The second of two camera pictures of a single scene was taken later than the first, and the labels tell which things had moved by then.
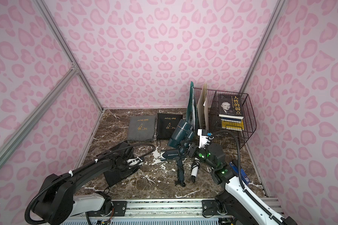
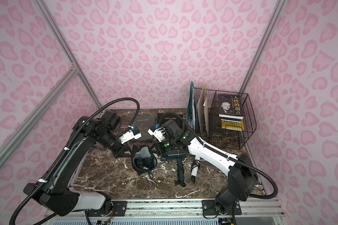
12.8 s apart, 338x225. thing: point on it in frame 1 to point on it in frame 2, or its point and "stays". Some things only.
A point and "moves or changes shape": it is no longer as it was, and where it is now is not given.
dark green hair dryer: [181, 135] moves or changes shape
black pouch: [125, 164] to [142, 152]
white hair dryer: [195, 166] stays
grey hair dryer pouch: [142, 128] stays
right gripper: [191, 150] to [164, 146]
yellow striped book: [232, 123] stays
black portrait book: [231, 106] stays
